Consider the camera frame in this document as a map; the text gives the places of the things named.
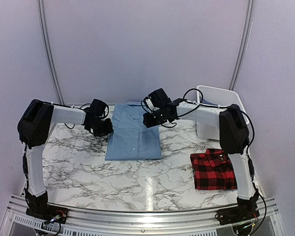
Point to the right wall aluminium profile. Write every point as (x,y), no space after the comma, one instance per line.
(243,44)

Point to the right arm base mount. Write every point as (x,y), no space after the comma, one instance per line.
(236,214)

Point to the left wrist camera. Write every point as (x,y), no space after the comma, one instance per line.
(99,108)

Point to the wall aluminium profile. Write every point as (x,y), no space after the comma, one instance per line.
(48,50)
(243,44)

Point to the aluminium table front rail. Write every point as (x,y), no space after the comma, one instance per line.
(90,222)

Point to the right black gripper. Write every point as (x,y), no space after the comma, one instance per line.
(148,123)

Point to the red black plaid shirt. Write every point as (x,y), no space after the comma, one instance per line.
(213,170)

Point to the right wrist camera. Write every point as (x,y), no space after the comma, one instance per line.
(156,100)

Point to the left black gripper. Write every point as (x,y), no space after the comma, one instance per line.
(108,129)

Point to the left wall aluminium profile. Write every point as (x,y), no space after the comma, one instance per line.
(48,50)

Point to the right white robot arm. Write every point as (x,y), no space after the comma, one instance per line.
(233,139)

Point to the dark blue patterned shirt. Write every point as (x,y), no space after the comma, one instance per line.
(206,102)

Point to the light blue long sleeve shirt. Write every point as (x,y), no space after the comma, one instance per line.
(131,139)

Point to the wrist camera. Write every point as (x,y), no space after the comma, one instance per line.
(99,108)
(156,100)

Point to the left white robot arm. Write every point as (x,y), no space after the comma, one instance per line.
(33,129)

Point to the white plastic bin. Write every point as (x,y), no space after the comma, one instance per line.
(216,96)

